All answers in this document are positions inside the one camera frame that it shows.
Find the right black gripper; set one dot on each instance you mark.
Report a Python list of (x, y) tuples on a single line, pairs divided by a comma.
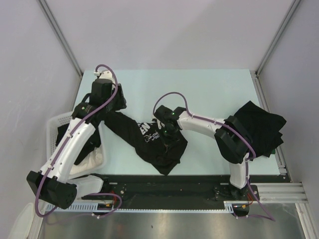
[(170, 142)]

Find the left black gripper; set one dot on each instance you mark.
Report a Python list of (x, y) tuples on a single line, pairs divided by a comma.
[(121, 101)]

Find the black printed t shirt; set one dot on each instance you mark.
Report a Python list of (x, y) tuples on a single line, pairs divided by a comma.
[(148, 141)]

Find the white plastic basket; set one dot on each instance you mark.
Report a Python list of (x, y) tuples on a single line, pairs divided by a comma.
[(51, 136)]

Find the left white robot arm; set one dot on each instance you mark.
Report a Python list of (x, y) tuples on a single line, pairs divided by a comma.
[(53, 183)]

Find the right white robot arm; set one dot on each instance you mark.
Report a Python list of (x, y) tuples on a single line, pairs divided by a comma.
[(231, 138)]

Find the stack of folded black shirts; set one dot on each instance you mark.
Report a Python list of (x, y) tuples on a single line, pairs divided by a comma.
[(263, 127)]

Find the black shirt in basket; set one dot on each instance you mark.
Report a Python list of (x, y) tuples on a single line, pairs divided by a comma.
[(92, 143)]

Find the white shirt in basket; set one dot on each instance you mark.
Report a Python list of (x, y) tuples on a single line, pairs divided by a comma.
[(93, 160)]

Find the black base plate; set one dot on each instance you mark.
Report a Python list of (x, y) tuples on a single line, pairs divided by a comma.
[(142, 192)]

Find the right cable duct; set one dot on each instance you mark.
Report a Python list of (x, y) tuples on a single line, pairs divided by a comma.
[(238, 206)]

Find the cable duct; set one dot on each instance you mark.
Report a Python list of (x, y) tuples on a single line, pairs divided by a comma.
[(238, 206), (87, 207)]

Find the left cable duct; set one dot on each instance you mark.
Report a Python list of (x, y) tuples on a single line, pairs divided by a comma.
[(87, 207)]

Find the aluminium frame rail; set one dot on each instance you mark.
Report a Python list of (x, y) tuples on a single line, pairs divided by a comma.
[(282, 193)]

